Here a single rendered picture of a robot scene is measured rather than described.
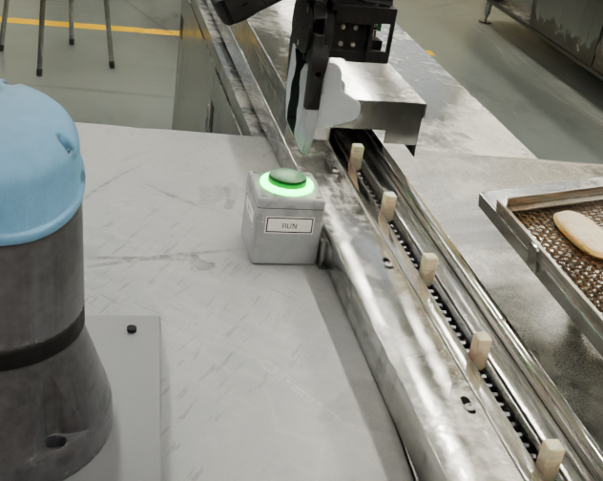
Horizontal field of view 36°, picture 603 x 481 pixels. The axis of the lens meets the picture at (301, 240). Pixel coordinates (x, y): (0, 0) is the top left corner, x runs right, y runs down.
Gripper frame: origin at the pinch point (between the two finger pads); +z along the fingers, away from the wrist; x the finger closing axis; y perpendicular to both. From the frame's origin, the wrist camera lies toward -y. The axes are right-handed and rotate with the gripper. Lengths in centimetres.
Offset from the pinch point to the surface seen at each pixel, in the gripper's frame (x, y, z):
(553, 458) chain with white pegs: -38.4, 12.8, 9.2
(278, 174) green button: 0.2, -1.0, 4.8
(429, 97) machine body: 54, 36, 14
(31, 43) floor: 336, -40, 95
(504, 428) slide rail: -33.4, 11.3, 10.4
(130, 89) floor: 284, 1, 95
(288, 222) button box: -3.6, -0.2, 8.4
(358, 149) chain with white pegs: 17.6, 12.8, 8.7
